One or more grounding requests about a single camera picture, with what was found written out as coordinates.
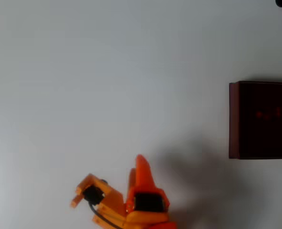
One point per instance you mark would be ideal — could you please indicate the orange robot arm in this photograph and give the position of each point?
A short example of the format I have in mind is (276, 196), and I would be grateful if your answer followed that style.
(164, 225)

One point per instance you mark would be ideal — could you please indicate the dark red open box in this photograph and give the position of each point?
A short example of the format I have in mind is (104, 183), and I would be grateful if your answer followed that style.
(248, 138)

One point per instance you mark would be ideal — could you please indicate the small red toy figure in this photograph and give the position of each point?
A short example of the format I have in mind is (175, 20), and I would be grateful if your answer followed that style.
(266, 114)

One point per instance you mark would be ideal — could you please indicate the light orange camera mount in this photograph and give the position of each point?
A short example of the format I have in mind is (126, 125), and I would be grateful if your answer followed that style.
(113, 198)

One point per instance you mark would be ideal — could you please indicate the small black camera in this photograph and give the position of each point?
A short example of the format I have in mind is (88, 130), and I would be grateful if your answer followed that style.
(93, 195)

